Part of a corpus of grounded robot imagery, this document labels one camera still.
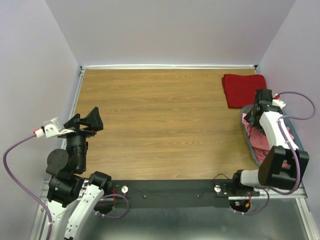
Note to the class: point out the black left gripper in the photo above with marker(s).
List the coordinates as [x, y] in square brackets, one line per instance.
[93, 120]

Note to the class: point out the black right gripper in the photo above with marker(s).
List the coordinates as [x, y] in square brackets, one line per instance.
[248, 118]

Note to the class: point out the salmon pink t-shirt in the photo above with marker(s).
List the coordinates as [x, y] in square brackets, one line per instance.
[259, 143]

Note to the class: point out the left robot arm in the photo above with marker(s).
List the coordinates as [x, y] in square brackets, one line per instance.
[68, 210]

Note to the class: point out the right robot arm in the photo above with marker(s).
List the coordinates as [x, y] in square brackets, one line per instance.
[283, 168]

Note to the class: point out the light pink t-shirt in basket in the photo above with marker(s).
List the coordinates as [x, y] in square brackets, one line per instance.
[249, 117]

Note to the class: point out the folded red t-shirt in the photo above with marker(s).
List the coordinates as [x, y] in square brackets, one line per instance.
[240, 90]

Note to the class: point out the blue plastic basket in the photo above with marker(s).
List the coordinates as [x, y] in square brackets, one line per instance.
[288, 124]

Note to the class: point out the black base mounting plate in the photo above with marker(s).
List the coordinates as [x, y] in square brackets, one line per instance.
[152, 194]

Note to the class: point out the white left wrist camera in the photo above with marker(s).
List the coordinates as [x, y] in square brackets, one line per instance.
[50, 128]

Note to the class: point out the aluminium back rail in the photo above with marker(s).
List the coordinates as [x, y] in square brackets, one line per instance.
[165, 67]

